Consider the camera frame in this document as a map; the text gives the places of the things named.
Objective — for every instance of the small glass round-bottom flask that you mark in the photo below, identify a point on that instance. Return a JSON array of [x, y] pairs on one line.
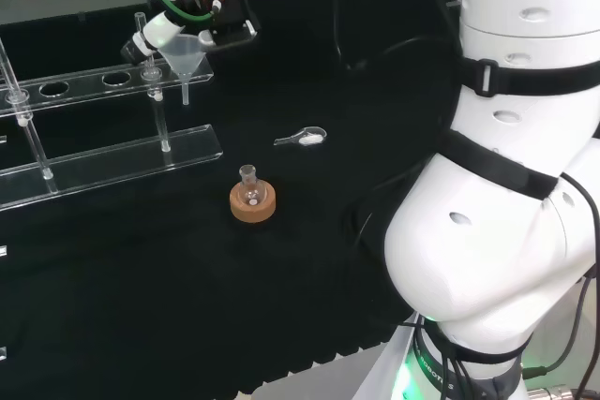
[[250, 191]]

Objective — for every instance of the black cloth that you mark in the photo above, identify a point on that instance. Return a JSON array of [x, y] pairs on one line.
[[140, 287]]

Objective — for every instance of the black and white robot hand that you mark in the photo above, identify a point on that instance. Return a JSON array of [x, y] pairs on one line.
[[229, 11]]

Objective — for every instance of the clear plastic funnel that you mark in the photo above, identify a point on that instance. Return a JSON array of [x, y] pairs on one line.
[[185, 55]]

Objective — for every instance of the glass weighing funnel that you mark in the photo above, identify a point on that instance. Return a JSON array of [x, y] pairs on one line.
[[309, 139]]

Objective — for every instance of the clear acrylic funnel stand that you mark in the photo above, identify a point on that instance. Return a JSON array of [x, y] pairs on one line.
[[117, 163]]

